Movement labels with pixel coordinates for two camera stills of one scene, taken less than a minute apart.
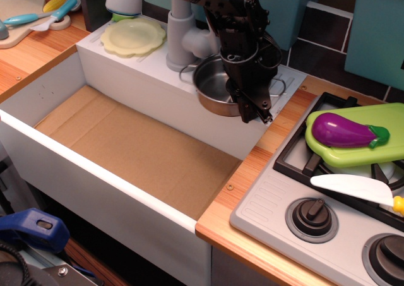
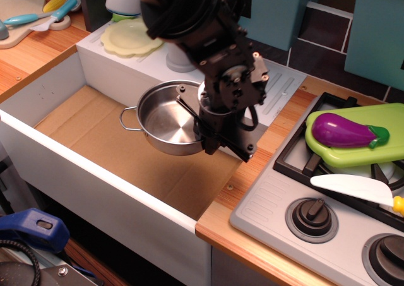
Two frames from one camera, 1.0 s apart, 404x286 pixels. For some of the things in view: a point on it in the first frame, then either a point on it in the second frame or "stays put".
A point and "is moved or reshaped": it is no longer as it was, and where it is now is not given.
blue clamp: (36, 228) stays put
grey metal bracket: (60, 275) stays put
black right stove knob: (383, 259) stays put
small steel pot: (210, 79) is moved or reshaped
